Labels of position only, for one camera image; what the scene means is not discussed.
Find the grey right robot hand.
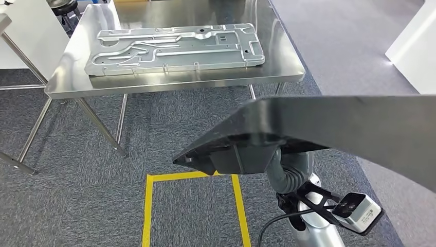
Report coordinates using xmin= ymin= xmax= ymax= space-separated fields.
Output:
xmin=209 ymin=143 xmax=282 ymax=175

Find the black plastic panel part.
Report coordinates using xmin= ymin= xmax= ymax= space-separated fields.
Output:
xmin=172 ymin=95 xmax=436 ymax=193

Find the stainless steel workbench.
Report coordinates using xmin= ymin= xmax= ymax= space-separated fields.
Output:
xmin=44 ymin=0 xmax=306 ymax=159

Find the machined aluminium fixture plate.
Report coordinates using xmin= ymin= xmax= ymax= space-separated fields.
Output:
xmin=84 ymin=23 xmax=266 ymax=77

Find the white display plinth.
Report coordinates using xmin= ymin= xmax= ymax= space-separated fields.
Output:
xmin=385 ymin=0 xmax=436 ymax=95

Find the stainless steel side table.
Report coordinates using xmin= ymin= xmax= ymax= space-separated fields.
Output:
xmin=0 ymin=13 xmax=53 ymax=176

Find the black round stool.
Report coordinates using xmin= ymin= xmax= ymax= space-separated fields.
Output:
xmin=46 ymin=0 xmax=82 ymax=31

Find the white panel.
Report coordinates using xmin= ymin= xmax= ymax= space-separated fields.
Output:
xmin=0 ymin=0 xmax=70 ymax=81

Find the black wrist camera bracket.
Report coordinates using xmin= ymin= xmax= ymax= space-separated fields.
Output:
xmin=276 ymin=182 xmax=386 ymax=238

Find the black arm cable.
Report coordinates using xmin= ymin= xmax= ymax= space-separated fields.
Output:
xmin=257 ymin=206 xmax=336 ymax=247

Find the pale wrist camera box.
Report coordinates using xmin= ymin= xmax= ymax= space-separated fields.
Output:
xmin=331 ymin=192 xmax=383 ymax=234

